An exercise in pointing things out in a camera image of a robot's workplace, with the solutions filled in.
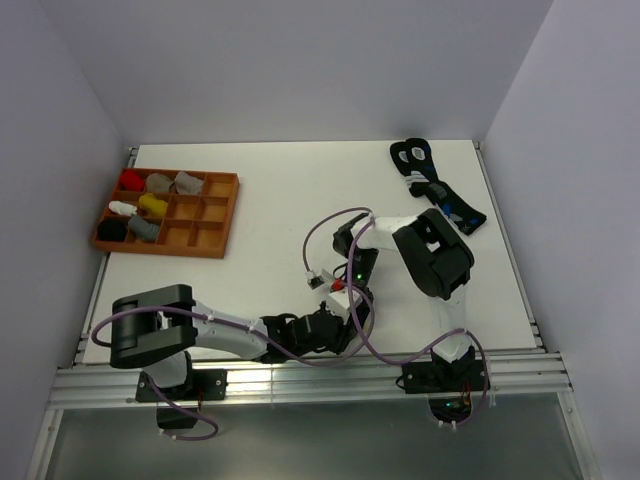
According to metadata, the mauve sock with red stripe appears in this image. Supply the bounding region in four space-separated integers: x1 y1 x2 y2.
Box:
174 171 204 195

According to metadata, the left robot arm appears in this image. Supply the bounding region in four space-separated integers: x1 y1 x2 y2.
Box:
108 284 356 399

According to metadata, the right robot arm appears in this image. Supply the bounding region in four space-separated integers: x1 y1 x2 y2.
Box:
333 209 475 390

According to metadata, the black patterned sock front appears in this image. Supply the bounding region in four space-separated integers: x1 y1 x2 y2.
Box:
405 138 487 235

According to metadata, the black patterned sock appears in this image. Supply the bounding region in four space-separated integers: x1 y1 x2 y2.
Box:
389 141 412 177
405 138 487 235

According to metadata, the black patterned sock back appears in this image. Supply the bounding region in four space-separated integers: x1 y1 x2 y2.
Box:
389 141 412 177

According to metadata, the orange compartment tray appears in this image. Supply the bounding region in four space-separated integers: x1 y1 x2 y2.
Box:
91 167 240 259

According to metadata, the grey rolled sock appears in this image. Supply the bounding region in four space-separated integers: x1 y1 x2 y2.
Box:
128 215 160 243

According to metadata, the yellow rolled sock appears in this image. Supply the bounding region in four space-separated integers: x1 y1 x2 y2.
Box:
139 193 168 217

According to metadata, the taupe rolled sock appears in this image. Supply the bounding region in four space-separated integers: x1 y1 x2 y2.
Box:
145 172 174 193

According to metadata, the black rolled sock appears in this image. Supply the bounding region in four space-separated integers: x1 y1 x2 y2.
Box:
96 218 128 243

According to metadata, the white rolled sock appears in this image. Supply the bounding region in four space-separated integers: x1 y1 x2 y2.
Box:
108 200 137 217

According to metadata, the red rolled sock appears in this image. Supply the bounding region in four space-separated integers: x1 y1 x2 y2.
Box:
119 170 146 192

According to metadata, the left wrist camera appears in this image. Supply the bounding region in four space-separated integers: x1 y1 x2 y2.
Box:
326 279 350 317

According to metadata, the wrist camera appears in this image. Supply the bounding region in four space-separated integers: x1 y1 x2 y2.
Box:
305 269 335 290
326 279 350 317

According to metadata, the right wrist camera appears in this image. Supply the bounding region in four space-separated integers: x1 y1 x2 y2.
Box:
305 269 335 290

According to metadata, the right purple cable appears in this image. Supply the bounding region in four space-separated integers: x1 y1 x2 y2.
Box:
302 206 491 427

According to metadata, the purple cable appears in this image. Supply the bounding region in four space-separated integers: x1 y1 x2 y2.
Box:
302 206 491 427
91 282 379 441

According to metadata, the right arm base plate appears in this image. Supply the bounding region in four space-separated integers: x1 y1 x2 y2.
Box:
396 360 486 394

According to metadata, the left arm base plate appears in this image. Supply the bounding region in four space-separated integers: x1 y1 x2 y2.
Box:
135 369 227 403

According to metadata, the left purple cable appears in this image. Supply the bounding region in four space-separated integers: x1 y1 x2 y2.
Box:
91 282 379 441

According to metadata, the aluminium front rail frame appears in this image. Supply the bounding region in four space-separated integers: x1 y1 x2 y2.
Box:
46 353 573 410

